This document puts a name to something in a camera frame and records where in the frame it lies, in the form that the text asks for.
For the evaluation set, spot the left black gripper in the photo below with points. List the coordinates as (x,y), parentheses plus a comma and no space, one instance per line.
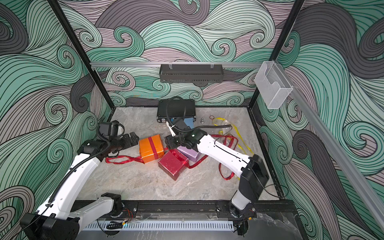
(128,143)

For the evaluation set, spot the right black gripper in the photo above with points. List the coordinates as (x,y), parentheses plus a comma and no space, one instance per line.
(170,141)

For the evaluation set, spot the orange gift box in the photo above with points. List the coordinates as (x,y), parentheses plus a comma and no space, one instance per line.
(151,148)

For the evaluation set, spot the red gift box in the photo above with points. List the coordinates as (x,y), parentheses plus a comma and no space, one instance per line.
(173,163)

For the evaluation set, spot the purple gift box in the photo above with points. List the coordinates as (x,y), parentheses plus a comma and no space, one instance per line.
(191,154)

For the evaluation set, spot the yellow ribbon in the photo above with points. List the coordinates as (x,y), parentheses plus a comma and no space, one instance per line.
(234,132)

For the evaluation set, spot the blue gift box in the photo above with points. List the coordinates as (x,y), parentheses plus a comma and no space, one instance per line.
(189,122)

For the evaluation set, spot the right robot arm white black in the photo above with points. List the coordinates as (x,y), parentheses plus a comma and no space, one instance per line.
(251,170)

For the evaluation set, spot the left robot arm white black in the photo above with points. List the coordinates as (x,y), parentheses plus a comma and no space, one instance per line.
(55,219)

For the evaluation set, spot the black hard case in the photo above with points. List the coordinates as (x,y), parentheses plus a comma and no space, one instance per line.
(176,109)

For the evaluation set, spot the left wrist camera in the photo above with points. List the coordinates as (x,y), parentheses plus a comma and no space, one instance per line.
(111,130)

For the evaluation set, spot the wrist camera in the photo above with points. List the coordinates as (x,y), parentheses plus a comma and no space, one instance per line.
(177,126)
(111,130)

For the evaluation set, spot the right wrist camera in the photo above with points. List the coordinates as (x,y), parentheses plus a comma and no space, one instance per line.
(177,126)

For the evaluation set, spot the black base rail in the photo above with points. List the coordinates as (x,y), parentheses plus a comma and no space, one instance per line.
(219,208)

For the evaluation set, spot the black wall tray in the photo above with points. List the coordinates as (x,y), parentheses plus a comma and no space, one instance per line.
(196,74)

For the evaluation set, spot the white slotted cable duct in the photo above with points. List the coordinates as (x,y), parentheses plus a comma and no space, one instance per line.
(164,226)

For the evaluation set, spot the aluminium rail back wall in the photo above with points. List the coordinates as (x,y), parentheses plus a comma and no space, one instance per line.
(137,64)

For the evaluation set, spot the aluminium rail wall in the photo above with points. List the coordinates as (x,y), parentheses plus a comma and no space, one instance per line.
(137,64)
(305,97)

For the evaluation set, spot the clear plastic wall bin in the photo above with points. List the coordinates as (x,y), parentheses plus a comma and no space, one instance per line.
(273,84)

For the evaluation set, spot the aluminium rail right wall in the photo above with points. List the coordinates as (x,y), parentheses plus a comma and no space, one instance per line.
(305,97)

